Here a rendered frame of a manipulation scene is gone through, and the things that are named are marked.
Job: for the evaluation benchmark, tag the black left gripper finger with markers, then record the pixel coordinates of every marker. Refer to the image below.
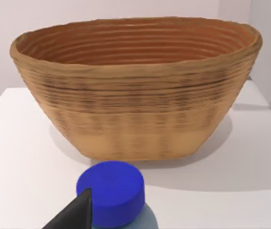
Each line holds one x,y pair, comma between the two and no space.
79,211

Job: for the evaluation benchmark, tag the blue-capped grey bottle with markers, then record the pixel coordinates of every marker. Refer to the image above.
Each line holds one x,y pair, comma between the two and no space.
118,190

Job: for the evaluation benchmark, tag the brown woven basket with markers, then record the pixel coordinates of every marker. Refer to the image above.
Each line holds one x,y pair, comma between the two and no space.
135,95

